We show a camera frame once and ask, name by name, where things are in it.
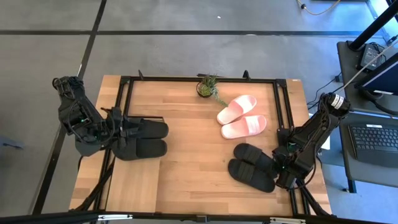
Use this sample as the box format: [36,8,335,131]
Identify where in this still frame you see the black rig crossbar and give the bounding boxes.
[0,210,398,224]

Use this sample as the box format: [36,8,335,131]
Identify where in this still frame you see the black slanted pole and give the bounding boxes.
[348,0,398,51]

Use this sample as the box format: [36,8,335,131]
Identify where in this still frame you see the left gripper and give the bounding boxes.
[104,106,145,147]

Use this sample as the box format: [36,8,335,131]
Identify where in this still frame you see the yellow cable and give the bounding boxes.
[295,0,342,16]

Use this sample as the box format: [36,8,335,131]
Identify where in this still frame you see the potted green succulent plant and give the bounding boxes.
[195,73,228,110]

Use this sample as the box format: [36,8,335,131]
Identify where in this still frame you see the black rubber slide sandal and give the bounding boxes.
[233,142,276,172]
[228,158,277,194]
[112,138,168,161]
[124,118,170,139]

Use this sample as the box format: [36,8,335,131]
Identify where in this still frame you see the grey desk top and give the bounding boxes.
[337,111,398,189]
[336,40,398,116]

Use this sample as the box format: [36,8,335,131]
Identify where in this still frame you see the dark flat monitor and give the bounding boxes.
[354,51,398,96]

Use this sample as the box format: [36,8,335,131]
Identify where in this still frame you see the small dark blurred object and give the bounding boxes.
[0,138,25,151]

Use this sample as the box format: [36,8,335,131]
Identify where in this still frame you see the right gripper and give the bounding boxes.
[272,144,312,190]

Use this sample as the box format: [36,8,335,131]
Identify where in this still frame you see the black computer keyboard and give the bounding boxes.
[347,123,398,169]

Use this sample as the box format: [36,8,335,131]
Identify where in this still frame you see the black power adapter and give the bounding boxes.
[359,43,386,71]

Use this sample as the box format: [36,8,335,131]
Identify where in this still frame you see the pink rubber slide sandal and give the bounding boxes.
[216,94,257,126]
[220,114,267,139]

